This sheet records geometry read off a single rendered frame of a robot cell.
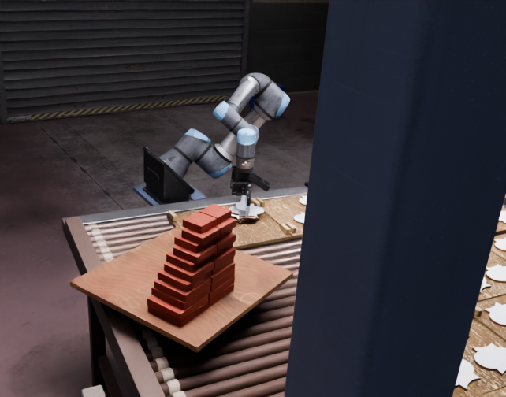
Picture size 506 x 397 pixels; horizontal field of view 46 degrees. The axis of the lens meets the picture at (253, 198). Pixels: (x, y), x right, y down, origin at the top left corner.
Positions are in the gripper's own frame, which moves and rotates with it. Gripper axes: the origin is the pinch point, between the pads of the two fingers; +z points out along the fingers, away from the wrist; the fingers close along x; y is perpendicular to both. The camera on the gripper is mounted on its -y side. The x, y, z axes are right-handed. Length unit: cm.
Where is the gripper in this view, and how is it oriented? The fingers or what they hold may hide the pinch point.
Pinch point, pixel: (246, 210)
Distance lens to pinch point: 251.3
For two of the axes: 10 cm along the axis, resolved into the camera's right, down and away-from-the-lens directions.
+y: -9.9, -0.1, -1.4
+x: 1.2, 4.1, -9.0
